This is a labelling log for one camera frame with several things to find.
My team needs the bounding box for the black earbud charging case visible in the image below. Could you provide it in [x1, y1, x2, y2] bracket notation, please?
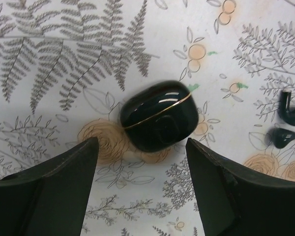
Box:
[119, 80, 199, 153]

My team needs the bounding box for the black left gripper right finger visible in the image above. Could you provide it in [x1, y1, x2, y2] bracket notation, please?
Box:
[186, 138, 295, 236]

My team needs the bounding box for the black earbud with stem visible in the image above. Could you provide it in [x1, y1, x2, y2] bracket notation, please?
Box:
[278, 89, 295, 126]

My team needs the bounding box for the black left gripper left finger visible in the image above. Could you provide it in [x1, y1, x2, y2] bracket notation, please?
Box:
[0, 138, 99, 236]

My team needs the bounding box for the floral patterned table mat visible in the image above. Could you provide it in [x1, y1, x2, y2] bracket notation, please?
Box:
[0, 0, 295, 236]

